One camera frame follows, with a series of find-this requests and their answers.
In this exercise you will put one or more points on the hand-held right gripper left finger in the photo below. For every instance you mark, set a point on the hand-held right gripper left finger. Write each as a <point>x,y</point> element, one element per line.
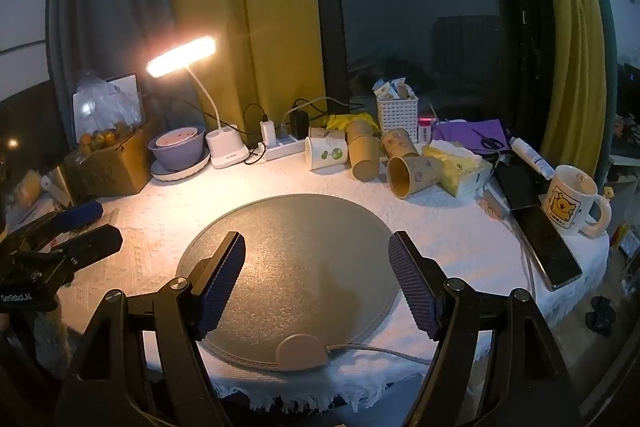
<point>222,282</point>

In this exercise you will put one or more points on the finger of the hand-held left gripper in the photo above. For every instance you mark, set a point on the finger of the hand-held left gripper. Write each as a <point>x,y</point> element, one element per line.
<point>75,214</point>
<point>92,243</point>

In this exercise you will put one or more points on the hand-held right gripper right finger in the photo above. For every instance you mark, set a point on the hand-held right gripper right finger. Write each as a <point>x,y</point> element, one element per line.
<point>415,287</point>

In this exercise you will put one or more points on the brown printed paper cup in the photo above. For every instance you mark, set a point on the brown printed paper cup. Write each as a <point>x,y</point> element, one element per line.
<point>400,144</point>
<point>417,176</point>

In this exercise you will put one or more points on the plain brown paper cup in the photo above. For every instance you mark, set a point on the plain brown paper cup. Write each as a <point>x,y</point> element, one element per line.
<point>362,154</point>

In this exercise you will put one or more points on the white paper cup green print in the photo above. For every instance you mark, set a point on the white paper cup green print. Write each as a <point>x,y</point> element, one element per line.
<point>325,153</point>

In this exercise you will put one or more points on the brown cardboard box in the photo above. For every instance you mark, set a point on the brown cardboard box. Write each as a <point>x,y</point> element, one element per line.
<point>110,169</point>

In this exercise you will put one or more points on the white textured tablecloth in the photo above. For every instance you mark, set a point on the white textured tablecloth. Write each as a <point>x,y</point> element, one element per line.
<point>150,227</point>

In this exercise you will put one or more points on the round grey mat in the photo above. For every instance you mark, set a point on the round grey mat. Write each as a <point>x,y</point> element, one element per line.
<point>300,267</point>

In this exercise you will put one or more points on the pile of small fruits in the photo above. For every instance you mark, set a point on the pile of small fruits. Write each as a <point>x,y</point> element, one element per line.
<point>100,138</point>

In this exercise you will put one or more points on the beige mat controller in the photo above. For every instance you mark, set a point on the beige mat controller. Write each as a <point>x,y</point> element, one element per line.
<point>301,353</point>

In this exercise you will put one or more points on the purple plate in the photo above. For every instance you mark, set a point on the purple plate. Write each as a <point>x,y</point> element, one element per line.
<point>194,171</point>

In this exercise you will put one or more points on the clear plastic bag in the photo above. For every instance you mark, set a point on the clear plastic bag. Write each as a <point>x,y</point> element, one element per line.
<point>100,102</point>

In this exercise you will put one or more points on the purple bowl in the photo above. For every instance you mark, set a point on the purple bowl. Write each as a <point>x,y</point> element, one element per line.
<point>175,157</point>

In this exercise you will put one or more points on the yellow tissue pack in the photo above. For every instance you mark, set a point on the yellow tissue pack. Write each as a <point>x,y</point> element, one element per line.
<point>457,167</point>

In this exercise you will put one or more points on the white desk lamp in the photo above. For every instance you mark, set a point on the white desk lamp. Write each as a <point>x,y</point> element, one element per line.
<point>227,151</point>

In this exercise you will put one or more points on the black smartphone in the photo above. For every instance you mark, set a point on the black smartphone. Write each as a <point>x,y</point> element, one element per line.
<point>547,247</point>

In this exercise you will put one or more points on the black flat device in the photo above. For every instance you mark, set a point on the black flat device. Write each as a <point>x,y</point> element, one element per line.
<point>517,184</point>

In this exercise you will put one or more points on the white power strip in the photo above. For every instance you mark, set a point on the white power strip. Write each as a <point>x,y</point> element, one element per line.
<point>286,148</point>

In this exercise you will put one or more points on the white charger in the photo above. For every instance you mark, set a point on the white charger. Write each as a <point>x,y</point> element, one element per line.
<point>268,132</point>

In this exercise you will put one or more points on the small pink capped bottle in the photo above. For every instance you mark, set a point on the small pink capped bottle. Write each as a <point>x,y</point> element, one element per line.
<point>425,129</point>

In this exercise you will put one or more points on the purple folder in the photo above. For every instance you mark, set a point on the purple folder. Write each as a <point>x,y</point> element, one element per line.
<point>462,132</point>

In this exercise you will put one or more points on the black scissors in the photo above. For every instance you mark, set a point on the black scissors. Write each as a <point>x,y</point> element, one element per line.
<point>487,141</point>

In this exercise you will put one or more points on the white plastic basket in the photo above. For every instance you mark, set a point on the white plastic basket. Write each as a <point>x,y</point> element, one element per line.
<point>397,119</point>

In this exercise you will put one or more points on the white tube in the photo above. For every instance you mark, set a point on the white tube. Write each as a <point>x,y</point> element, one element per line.
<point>532,158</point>

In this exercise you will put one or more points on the cream mug yellow print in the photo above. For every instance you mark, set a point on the cream mug yellow print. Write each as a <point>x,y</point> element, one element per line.
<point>567,202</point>

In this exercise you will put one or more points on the black charger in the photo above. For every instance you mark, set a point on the black charger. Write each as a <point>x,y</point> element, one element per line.
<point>300,123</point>

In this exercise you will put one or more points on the yellow cloth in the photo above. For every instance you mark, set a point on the yellow cloth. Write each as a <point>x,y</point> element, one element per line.
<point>340,122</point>

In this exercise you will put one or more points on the black object on floor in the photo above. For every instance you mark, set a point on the black object on floor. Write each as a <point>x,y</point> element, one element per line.
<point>601,314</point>

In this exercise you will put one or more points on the packets in basket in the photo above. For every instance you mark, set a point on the packets in basket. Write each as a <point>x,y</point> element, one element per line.
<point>392,89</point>

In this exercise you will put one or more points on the grey curtain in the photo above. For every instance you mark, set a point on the grey curtain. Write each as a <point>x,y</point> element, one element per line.
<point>100,7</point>

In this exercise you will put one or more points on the yellow curtain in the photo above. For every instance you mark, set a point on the yellow curtain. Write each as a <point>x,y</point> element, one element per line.
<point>570,57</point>
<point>240,7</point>

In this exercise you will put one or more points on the black window frame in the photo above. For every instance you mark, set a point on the black window frame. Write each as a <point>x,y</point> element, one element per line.
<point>332,32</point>

